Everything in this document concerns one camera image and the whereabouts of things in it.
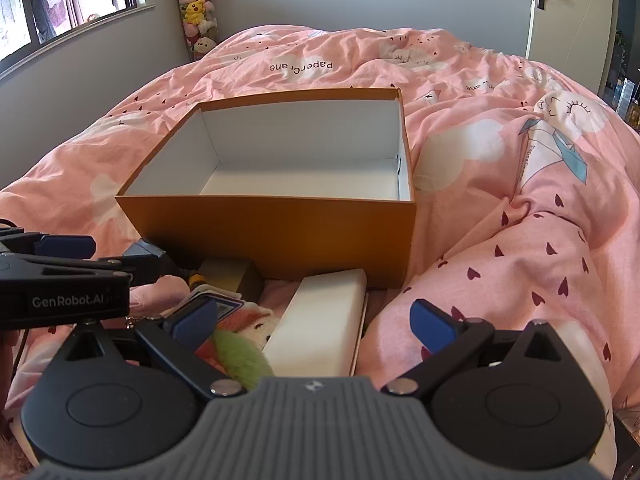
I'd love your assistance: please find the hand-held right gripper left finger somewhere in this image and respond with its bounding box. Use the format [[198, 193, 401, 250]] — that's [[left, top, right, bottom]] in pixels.
[[47, 296, 251, 398]]

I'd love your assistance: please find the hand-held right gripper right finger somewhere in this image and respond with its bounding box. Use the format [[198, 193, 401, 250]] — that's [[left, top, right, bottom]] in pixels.
[[382, 299, 581, 396]]

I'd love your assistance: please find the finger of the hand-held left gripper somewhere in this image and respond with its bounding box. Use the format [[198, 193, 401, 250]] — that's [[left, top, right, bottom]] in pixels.
[[0, 229, 97, 262], [0, 240, 167, 288]]

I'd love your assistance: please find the gold box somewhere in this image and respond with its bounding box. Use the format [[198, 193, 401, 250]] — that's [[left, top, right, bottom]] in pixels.
[[199, 257, 261, 301]]

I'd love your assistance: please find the green fluffy toy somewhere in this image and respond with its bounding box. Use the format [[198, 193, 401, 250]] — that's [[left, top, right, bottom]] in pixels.
[[207, 327, 273, 391]]

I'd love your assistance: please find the orange cardboard box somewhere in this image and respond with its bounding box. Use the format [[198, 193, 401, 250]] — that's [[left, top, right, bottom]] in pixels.
[[115, 87, 417, 291]]

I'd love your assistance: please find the long white box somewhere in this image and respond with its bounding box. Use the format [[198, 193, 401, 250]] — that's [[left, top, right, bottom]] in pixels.
[[261, 268, 369, 378]]

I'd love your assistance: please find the pink printed blanket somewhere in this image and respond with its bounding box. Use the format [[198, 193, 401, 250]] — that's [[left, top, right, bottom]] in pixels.
[[0, 25, 640, 480]]

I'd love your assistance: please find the clear tube of plush toys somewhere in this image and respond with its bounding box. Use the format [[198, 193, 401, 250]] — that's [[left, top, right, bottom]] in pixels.
[[167, 0, 221, 61]]

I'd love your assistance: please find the dark shelf with items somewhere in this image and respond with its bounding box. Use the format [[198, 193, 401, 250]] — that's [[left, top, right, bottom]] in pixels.
[[600, 0, 640, 133]]

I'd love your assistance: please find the grey door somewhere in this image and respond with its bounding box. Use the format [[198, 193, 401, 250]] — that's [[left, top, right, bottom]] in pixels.
[[525, 0, 621, 93]]

